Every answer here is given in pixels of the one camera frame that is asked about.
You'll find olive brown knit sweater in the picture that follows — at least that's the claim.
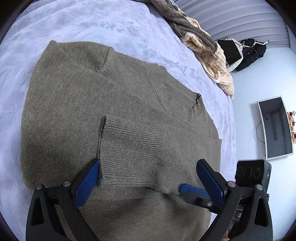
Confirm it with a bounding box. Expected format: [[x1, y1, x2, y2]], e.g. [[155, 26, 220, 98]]
[[21, 41, 221, 240]]

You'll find black clothes pile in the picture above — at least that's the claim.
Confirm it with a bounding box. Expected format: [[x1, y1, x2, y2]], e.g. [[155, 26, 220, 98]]
[[235, 39, 269, 71]]

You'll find white curved monitor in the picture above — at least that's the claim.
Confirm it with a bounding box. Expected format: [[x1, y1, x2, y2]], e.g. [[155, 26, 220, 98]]
[[257, 96, 293, 160]]

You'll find cream striped knit garment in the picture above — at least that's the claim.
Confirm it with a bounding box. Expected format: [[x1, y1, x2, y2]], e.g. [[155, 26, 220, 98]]
[[180, 16, 234, 98]]

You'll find black speckled board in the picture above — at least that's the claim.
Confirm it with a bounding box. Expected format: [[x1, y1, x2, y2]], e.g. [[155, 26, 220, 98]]
[[218, 39, 242, 65]]

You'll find lavender textured bed blanket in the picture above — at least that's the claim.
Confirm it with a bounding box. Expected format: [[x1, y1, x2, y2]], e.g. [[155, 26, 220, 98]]
[[1, 1, 237, 240]]

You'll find grey brown knit garment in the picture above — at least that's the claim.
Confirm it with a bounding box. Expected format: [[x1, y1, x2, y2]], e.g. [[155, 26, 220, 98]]
[[151, 0, 217, 53]]

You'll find black camera module box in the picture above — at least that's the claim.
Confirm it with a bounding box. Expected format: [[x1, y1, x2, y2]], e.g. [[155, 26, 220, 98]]
[[235, 160, 271, 192]]

